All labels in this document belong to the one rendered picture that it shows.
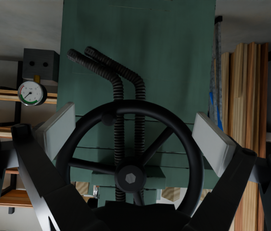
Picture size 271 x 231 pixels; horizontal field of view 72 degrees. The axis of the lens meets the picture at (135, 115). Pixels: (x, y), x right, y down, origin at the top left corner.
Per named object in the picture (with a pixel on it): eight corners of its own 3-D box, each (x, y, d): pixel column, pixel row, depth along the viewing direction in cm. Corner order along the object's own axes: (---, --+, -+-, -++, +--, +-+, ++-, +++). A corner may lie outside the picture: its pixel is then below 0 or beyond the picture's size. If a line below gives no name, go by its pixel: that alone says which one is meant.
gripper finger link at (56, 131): (48, 167, 14) (38, 167, 14) (75, 128, 20) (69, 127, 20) (45, 131, 13) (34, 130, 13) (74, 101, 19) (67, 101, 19)
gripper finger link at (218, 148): (227, 144, 13) (238, 144, 13) (196, 111, 20) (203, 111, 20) (217, 178, 14) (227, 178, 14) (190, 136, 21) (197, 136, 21)
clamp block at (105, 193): (158, 189, 44) (156, 226, 45) (152, 171, 58) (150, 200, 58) (96, 186, 44) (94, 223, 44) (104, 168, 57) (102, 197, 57)
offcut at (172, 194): (162, 182, 57) (161, 196, 57) (174, 187, 54) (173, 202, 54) (168, 180, 60) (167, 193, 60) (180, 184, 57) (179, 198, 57)
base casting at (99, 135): (208, 124, 54) (206, 156, 54) (167, 118, 112) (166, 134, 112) (53, 114, 53) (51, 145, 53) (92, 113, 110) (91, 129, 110)
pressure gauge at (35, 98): (44, 74, 46) (41, 106, 46) (50, 77, 50) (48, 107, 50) (18, 72, 46) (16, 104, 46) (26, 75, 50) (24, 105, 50)
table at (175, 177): (253, 182, 45) (251, 207, 45) (202, 154, 76) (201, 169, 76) (-1, 167, 43) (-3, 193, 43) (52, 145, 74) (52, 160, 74)
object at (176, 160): (198, 155, 54) (197, 168, 54) (179, 143, 75) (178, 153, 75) (60, 145, 53) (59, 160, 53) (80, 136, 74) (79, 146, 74)
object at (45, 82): (53, 49, 49) (52, 80, 49) (69, 62, 61) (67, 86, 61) (21, 47, 48) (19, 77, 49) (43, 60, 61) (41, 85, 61)
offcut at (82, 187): (75, 181, 54) (74, 194, 54) (88, 181, 54) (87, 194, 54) (78, 175, 58) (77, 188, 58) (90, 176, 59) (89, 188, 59)
